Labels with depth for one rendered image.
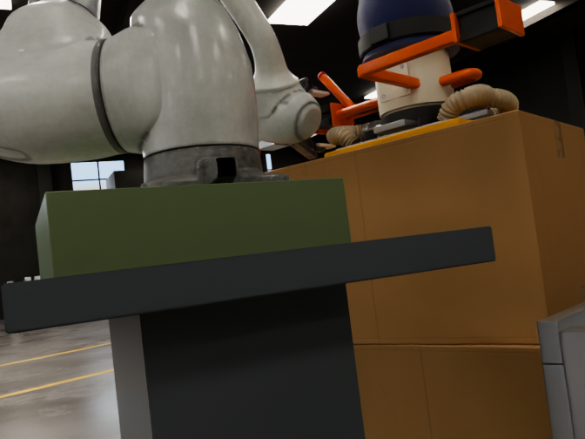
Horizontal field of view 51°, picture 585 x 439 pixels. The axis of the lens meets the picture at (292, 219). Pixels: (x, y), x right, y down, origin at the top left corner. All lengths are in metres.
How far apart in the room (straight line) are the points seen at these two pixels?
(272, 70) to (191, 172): 0.49
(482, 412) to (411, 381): 0.15
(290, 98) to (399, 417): 0.66
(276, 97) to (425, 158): 0.30
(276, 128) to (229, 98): 0.42
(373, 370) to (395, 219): 0.31
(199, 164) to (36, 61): 0.25
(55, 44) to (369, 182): 0.66
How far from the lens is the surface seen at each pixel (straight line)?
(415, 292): 1.21
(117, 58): 0.81
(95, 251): 0.64
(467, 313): 1.16
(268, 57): 1.19
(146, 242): 0.65
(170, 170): 0.76
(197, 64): 0.77
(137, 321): 0.68
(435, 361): 1.20
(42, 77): 0.83
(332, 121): 1.52
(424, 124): 1.29
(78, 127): 0.82
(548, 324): 0.93
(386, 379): 1.28
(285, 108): 1.17
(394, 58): 1.15
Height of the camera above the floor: 0.74
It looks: 3 degrees up
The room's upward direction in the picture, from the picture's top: 7 degrees counter-clockwise
